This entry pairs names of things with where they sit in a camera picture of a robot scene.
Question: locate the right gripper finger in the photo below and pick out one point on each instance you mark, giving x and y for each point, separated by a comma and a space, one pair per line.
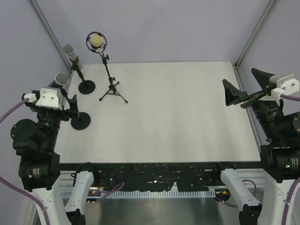
233, 95
263, 78

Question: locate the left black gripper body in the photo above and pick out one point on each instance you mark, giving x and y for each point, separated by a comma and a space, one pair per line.
51, 117

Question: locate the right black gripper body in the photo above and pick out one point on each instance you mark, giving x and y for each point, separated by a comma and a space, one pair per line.
267, 110

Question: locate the black round-base mic stand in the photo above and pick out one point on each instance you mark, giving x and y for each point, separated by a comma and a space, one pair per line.
79, 120

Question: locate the black silver handheld microphone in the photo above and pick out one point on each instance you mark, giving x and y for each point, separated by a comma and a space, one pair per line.
61, 79

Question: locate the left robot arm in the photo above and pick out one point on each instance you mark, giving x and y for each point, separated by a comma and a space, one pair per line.
39, 167

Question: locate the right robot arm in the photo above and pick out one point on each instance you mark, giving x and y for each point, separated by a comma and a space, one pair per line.
280, 157

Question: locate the rear black round-base stand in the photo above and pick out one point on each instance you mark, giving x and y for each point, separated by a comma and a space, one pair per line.
86, 86

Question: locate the black tripod stand with shockmount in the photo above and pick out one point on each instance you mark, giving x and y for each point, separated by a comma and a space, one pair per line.
112, 88

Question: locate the cream condenser microphone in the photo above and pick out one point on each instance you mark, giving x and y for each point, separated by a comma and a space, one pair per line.
96, 42

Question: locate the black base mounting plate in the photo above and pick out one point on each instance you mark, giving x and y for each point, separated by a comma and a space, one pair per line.
159, 177

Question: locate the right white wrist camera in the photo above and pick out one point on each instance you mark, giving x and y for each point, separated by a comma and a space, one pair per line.
285, 84

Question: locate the white slotted cable duct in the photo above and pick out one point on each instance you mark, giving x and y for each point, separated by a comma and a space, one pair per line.
173, 193

